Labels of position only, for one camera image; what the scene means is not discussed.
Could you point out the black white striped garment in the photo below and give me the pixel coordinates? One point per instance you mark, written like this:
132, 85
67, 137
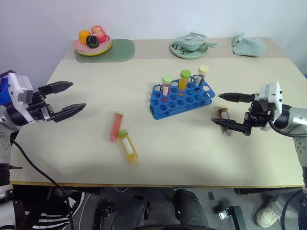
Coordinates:
50, 220

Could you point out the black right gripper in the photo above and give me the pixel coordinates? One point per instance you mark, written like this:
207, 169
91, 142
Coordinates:
256, 117

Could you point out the white sneaker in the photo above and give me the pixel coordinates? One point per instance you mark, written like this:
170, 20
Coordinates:
268, 216

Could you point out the light green stacked plate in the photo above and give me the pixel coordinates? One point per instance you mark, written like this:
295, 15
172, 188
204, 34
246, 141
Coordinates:
82, 52

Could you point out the yellow plate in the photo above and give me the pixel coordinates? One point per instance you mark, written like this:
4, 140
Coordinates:
96, 54

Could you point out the brown tube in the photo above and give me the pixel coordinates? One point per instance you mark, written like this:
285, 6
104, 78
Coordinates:
223, 112

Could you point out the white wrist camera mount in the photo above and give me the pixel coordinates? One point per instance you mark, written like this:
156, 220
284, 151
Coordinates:
14, 83
275, 95

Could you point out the pink toy peach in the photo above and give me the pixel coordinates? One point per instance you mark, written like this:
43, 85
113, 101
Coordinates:
98, 32

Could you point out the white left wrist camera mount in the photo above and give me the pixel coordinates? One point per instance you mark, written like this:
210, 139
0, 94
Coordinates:
14, 83

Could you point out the pink plate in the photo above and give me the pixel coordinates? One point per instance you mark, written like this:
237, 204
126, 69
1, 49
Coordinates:
79, 45

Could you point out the pink-red tube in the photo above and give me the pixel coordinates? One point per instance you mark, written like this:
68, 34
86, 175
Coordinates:
116, 127

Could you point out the green placemat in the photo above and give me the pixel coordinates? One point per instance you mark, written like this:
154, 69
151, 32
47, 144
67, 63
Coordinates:
120, 51

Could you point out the black metal bracket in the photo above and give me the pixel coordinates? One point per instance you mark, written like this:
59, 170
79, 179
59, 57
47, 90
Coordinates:
236, 215

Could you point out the orange tube, green cap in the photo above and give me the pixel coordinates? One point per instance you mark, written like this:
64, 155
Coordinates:
182, 82

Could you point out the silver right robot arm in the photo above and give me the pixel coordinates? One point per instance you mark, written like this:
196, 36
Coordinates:
295, 117

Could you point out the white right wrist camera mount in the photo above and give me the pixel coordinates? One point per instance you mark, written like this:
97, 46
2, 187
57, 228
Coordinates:
275, 95

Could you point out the labelled red tube, light-green cap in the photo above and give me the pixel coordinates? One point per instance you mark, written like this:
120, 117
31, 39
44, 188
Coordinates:
166, 89

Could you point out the orange toy fruit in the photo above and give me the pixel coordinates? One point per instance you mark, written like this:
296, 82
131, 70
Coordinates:
83, 36

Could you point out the grey tube, pale yellow cap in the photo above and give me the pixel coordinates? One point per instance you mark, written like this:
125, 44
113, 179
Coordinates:
199, 79

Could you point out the pale green cloth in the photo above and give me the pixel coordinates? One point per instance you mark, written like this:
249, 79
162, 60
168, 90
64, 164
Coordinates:
249, 46

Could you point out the blue test tube rack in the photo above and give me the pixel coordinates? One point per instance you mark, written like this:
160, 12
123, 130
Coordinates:
182, 105

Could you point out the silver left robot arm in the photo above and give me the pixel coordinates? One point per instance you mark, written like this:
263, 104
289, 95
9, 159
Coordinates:
4, 143

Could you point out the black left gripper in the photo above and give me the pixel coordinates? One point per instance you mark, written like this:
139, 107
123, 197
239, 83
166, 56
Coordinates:
38, 105

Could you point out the dark rounded shape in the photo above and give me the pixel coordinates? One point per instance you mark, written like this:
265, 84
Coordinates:
192, 208

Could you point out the labelled yellow tube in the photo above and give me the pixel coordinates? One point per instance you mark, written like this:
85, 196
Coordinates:
129, 148

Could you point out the pale green plate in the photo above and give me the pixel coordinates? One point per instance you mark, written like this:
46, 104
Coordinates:
189, 54

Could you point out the black and green toy fruit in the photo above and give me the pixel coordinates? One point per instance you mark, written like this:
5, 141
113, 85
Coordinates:
92, 42

